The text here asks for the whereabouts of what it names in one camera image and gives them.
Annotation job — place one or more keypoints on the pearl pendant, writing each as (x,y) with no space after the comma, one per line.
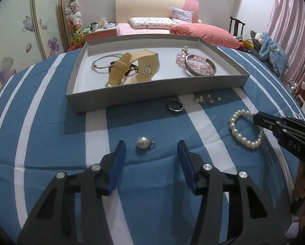
(143,142)

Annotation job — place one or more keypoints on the colourful clothes pile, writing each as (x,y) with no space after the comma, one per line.
(244,44)

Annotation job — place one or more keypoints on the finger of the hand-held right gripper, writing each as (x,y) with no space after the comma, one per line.
(268,121)

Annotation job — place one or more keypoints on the person's right hand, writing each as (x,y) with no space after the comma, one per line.
(304,183)

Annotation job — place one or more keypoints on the floral sliding door wardrobe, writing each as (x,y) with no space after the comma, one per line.
(14,30)

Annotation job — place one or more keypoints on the white patterned pillow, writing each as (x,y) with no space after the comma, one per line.
(150,23)

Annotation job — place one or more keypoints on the dark wooden chair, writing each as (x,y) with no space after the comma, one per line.
(235,26)

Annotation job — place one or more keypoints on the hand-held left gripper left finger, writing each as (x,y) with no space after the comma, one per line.
(116,166)

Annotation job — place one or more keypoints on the hanging plush toy column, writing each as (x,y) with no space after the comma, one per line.
(74,12)

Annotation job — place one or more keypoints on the small pearl earring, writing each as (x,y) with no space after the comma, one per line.
(197,99)
(219,98)

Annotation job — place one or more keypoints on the pink bed sheet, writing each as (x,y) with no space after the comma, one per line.
(142,31)

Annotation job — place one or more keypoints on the blue plush robe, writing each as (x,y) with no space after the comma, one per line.
(272,53)

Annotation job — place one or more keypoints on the cream and pink headboard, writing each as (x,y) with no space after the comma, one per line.
(147,5)

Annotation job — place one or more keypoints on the grey white plush toy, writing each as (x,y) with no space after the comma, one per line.
(257,36)

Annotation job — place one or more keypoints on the pink pillow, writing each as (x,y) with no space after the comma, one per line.
(206,34)

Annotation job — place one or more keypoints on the blue white striped tablecloth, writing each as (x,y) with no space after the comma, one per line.
(65,145)

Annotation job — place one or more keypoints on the grey cardboard tray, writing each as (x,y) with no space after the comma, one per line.
(167,81)

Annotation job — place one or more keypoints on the purple floral pillow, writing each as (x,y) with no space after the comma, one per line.
(182,15)

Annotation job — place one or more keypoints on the pink curtain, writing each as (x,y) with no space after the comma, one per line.
(293,17)

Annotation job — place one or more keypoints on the thin silver bangle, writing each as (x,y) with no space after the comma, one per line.
(94,65)

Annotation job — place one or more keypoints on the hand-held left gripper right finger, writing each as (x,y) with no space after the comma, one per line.
(185,163)

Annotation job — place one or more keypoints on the pink nightstand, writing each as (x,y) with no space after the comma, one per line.
(101,34)

